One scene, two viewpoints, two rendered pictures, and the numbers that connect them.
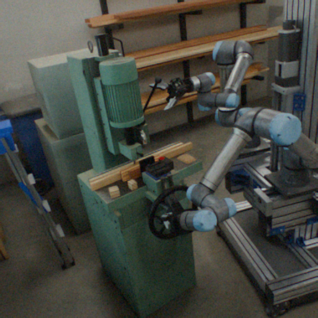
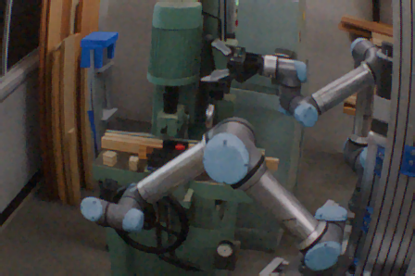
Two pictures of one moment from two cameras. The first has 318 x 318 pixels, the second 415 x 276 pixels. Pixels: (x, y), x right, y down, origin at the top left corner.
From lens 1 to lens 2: 159 cm
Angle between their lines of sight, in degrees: 35
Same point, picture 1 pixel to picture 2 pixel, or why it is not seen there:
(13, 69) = not seen: outside the picture
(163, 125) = not seen: outside the picture
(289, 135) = (220, 167)
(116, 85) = (157, 28)
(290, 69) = (382, 108)
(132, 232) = not seen: hidden behind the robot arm
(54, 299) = (75, 262)
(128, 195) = (120, 171)
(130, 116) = (162, 70)
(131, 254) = (114, 248)
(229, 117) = (352, 153)
